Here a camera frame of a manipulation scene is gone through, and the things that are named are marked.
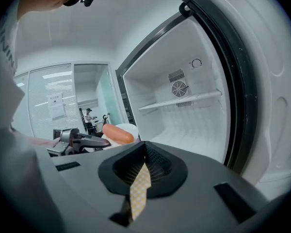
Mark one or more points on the frosted glass partition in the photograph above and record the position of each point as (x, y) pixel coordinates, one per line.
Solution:
(41, 101)

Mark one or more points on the person's left forearm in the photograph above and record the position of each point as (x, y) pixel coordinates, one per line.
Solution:
(42, 141)

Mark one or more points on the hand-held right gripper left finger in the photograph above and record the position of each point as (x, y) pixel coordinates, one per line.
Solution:
(111, 172)

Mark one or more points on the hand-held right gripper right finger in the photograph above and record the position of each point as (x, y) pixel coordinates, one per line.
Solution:
(169, 176)

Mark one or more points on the white paper notice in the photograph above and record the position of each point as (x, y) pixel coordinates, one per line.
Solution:
(56, 105)

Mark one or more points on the round fridge fan vent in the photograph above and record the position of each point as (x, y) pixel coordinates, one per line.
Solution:
(179, 88)

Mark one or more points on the white plate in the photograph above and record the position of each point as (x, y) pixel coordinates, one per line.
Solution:
(129, 129)

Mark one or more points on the person's white printed shirt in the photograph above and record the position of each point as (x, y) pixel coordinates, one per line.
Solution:
(4, 178)

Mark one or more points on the orange sausage food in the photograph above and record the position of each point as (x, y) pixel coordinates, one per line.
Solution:
(118, 133)

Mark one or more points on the white fridge door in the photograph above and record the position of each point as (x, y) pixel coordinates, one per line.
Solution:
(269, 81)

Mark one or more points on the black fridge with white interior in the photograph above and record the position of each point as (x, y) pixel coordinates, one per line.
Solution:
(184, 45)

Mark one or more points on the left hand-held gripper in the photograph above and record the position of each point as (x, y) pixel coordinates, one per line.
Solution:
(63, 135)

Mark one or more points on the fridge thermostat dial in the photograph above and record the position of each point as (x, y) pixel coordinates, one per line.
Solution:
(196, 63)

